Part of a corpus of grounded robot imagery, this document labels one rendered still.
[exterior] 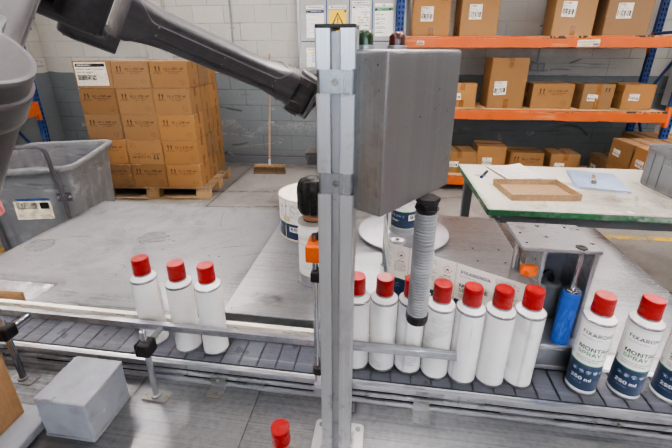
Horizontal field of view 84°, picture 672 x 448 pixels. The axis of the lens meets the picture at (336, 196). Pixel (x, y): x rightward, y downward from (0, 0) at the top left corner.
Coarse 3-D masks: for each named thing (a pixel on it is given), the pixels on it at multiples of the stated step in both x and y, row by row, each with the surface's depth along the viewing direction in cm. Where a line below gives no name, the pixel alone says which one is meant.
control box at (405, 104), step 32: (384, 64) 39; (416, 64) 43; (448, 64) 48; (384, 96) 40; (416, 96) 44; (448, 96) 50; (384, 128) 41; (416, 128) 46; (448, 128) 52; (384, 160) 43; (416, 160) 48; (448, 160) 55; (384, 192) 44; (416, 192) 50
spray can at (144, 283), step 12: (132, 264) 75; (144, 264) 75; (132, 276) 76; (144, 276) 76; (156, 276) 78; (132, 288) 76; (144, 288) 76; (156, 288) 78; (144, 300) 76; (156, 300) 78; (144, 312) 77; (156, 312) 79; (168, 336) 83
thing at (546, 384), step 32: (32, 320) 89; (128, 352) 79; (160, 352) 79; (192, 352) 79; (224, 352) 79; (256, 352) 79; (288, 352) 79; (320, 352) 79; (416, 384) 72; (448, 384) 72; (480, 384) 72; (544, 384) 72
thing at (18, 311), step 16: (64, 320) 78; (80, 320) 78; (96, 320) 77; (112, 320) 76; (128, 320) 76; (144, 320) 76; (224, 336) 74; (240, 336) 73; (256, 336) 73; (272, 336) 72; (288, 336) 72; (304, 336) 72; (384, 352) 70; (400, 352) 69; (416, 352) 69; (432, 352) 68; (448, 352) 68
